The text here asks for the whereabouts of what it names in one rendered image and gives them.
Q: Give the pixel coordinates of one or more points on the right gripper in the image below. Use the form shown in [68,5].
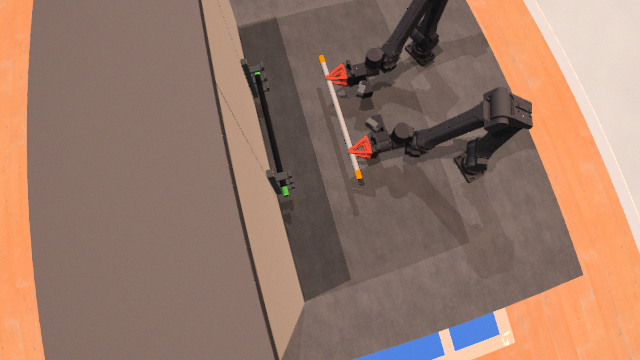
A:
[347,78]

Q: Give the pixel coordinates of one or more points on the black metal bar with green ends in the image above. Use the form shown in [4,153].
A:
[270,132]

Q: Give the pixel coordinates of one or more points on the grey metal bar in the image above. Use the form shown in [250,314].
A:
[340,118]

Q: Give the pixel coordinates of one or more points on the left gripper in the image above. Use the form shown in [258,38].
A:
[369,151]

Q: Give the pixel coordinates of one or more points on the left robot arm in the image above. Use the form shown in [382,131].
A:
[497,111]

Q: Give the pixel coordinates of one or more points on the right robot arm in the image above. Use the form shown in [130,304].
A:
[392,48]

